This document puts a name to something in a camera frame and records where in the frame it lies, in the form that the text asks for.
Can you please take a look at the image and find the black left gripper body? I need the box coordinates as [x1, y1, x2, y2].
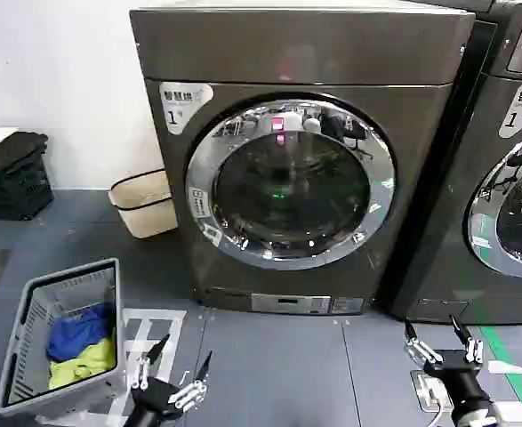
[125, 376, 181, 427]

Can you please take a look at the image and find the white power cable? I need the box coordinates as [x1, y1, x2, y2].
[428, 387, 455, 427]

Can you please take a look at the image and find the blue garment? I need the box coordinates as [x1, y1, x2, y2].
[46, 302, 116, 362]

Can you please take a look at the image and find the beige fabric laundry bag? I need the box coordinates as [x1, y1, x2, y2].
[107, 168, 181, 240]

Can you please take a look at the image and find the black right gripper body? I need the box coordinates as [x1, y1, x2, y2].
[422, 349, 496, 414]

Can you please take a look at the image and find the yellow-green garment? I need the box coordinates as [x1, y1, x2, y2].
[47, 336, 117, 391]

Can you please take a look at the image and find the grey dryer with number label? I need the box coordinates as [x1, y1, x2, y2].
[129, 3, 478, 318]

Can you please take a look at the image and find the round glass dryer door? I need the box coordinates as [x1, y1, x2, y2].
[463, 128, 522, 280]
[184, 92, 398, 272]

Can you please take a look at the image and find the black plastic crate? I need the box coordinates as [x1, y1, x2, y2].
[0, 153, 56, 222]

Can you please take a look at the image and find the grey plastic laundry basket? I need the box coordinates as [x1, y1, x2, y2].
[0, 257, 122, 413]

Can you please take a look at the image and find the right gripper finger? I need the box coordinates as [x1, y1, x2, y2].
[448, 315, 485, 365]
[403, 320, 445, 367]

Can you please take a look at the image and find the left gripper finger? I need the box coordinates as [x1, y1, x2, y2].
[168, 350, 213, 411]
[128, 333, 172, 393]

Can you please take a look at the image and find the grey dryer with drawer panel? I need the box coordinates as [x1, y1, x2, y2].
[389, 0, 522, 328]

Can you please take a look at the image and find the steel floor power socket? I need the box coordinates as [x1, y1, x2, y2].
[410, 369, 455, 411]

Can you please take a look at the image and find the black folded cloth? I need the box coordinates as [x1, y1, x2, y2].
[0, 131, 51, 173]

